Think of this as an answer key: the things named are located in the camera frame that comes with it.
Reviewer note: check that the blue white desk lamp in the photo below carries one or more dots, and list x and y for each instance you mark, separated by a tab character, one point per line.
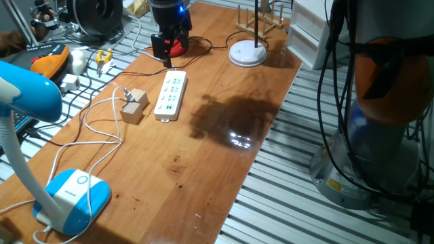
73	200

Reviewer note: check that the aluminium frame post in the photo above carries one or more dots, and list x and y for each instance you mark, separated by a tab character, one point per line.
20	22

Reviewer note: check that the white plastic drawer cabinet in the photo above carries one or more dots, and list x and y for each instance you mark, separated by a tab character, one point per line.
306	37

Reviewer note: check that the orange black teach pendant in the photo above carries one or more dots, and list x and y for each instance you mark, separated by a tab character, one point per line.
47	62

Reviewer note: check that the white oval plastic object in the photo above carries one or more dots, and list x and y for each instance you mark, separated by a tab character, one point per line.
78	61

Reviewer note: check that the wooden peg rack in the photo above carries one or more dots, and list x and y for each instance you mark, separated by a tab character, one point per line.
262	25

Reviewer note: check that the white power strip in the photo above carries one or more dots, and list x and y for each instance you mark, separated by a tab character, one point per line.
170	95

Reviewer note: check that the white power adapter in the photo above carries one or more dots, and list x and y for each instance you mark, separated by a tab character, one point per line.
69	83

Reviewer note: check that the white round lamp base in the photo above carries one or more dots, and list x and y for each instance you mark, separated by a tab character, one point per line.
247	54

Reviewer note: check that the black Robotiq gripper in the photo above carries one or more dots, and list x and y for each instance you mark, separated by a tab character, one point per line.
169	17

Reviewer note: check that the yellow paper bag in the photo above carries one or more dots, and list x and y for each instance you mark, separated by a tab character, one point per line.
139	7

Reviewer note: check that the forearm in brown sleeve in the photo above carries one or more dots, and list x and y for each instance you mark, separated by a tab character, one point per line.
12	42

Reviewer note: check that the light wooden block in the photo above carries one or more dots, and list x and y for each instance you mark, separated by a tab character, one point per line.
131	113
140	96

